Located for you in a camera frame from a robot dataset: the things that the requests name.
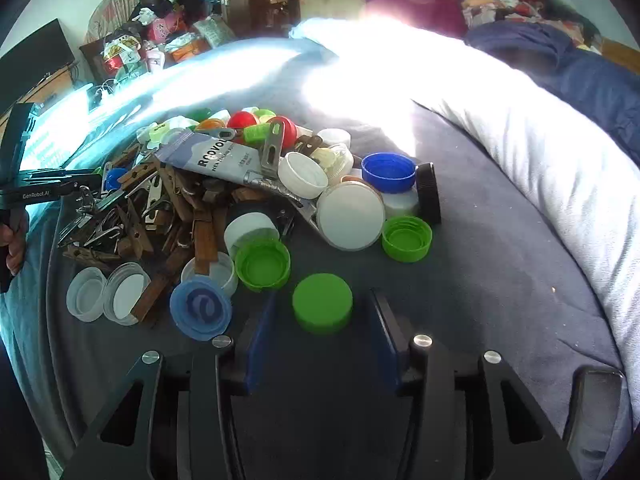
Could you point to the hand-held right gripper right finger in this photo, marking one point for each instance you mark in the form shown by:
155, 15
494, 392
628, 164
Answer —
385, 340

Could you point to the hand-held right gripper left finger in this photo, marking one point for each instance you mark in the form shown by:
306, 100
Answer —
260, 340

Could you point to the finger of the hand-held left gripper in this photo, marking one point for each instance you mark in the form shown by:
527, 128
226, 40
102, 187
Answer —
65, 176
80, 190

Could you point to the pile of clothespins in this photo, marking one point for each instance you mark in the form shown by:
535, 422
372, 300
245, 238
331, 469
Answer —
135, 230

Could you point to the person's left hand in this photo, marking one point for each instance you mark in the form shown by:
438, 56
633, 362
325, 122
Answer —
17, 247

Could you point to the small blue bottle cap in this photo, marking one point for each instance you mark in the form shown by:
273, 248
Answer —
116, 177

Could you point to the blue swirl bottle cap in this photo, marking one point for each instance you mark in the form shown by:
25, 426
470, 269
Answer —
200, 308

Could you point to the green open bottle cap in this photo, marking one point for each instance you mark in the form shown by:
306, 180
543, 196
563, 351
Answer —
407, 237
262, 265

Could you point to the white open bottle cap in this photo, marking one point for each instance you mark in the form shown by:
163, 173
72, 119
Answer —
215, 272

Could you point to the wooden cabinet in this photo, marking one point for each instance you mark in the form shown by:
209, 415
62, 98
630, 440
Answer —
42, 95

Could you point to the translucent white bottle cap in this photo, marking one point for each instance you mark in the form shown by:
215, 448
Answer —
87, 292

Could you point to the grey bed blanket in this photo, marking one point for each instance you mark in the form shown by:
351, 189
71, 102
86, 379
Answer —
475, 285

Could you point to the white printed bottle cap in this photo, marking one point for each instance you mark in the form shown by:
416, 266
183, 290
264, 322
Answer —
167, 127

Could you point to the grey translucent bottle cap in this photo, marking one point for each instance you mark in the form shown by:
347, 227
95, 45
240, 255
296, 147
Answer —
125, 294

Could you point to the black flat screen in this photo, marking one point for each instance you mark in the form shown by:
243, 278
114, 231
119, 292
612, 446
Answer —
35, 60

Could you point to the large white round lid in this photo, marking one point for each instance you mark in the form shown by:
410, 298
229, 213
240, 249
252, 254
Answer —
350, 215

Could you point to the dark green bottle cap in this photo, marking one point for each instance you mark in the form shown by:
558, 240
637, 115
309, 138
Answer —
200, 112

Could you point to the grey squeezed tube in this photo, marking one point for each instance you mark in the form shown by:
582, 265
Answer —
220, 160

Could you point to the orange bottle cap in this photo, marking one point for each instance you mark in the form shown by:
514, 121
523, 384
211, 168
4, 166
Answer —
210, 124

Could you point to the black bottle cap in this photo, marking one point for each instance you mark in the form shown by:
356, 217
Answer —
429, 192

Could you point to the blue open bottle cap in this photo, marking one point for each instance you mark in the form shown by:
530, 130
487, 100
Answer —
389, 171

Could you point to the heap of bags and clothes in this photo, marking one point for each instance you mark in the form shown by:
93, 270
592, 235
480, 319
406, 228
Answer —
160, 35

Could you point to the striped round headboard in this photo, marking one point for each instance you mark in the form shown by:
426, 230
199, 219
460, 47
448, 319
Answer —
115, 7

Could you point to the red bottle cap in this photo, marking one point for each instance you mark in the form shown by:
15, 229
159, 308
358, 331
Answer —
241, 120
286, 130

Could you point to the lime bottle cap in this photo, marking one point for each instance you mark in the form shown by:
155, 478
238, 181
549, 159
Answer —
256, 132

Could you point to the translucent ribbed bottle cap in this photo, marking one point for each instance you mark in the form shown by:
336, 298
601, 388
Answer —
339, 159

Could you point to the black glossy block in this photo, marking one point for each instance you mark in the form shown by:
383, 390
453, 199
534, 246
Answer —
595, 400

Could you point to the white duvet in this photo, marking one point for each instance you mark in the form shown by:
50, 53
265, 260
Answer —
525, 150

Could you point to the navy blue cloth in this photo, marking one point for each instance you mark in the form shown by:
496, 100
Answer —
565, 65

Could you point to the maroon cloth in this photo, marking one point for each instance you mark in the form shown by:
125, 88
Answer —
420, 2

